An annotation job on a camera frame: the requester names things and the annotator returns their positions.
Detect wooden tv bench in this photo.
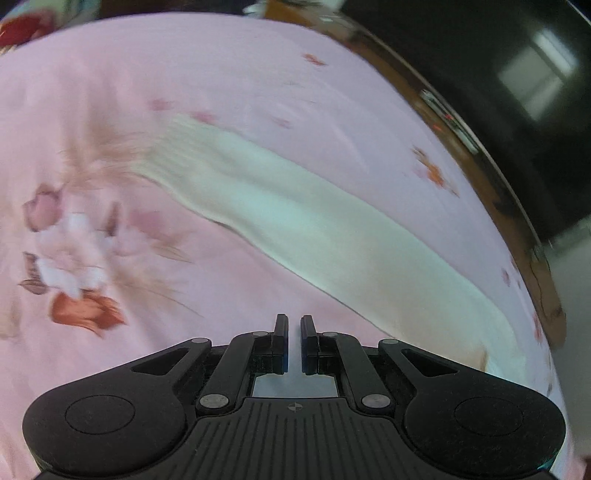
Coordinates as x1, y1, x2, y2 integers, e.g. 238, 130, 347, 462
263, 1, 567, 350

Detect pink floral bed sheet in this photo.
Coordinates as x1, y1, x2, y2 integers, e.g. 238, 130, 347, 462
1, 14, 564, 479

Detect white knit sweater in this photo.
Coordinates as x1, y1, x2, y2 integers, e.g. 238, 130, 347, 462
133, 117, 530, 385

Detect silver set-top box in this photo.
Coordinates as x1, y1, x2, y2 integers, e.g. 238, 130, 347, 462
420, 89, 480, 154

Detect black curved television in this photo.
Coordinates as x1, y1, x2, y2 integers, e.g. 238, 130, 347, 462
342, 1, 590, 242

